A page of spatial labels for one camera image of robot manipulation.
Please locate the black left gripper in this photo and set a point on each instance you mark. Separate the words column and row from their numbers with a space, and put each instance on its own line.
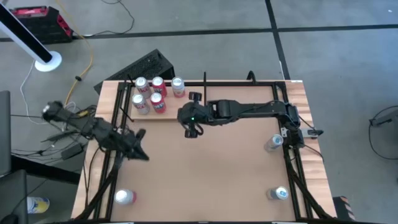
column 130, row 141

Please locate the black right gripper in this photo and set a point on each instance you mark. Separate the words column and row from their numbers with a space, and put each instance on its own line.
column 196, row 115

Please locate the white pink Spindrift can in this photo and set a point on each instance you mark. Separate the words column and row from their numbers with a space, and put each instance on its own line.
column 178, row 88
column 124, row 196

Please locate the red strawberry Fanta can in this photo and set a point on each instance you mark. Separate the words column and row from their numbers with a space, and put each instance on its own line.
column 160, row 88
column 158, row 105

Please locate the silver Diet Coke can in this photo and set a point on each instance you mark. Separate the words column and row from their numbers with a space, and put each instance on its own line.
column 141, row 105
column 143, row 88

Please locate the slim silver teal can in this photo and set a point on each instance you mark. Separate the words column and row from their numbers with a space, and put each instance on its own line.
column 278, row 193
column 273, row 143

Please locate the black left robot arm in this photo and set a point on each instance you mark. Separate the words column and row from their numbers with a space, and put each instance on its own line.
column 84, row 126

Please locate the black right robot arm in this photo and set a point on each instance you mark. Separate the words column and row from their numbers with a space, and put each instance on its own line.
column 258, row 109

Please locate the wooden tray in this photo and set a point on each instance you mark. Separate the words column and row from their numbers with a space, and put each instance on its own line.
column 169, row 109

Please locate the black power adapter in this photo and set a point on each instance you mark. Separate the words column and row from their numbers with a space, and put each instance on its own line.
column 72, row 152

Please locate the yellow power plug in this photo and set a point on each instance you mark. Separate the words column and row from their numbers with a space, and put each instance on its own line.
column 82, row 114

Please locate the dark grey desk panel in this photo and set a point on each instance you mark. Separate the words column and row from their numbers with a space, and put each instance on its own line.
column 4, row 133

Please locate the red black tool case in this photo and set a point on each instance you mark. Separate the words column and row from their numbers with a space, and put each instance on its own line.
column 46, row 28

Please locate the white black tower fan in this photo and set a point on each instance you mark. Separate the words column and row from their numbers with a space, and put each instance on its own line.
column 26, row 35

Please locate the black orange striped box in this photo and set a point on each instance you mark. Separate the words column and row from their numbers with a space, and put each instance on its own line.
column 342, row 210

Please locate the black aluminium table frame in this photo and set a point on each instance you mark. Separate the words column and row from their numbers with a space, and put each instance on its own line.
column 230, row 83

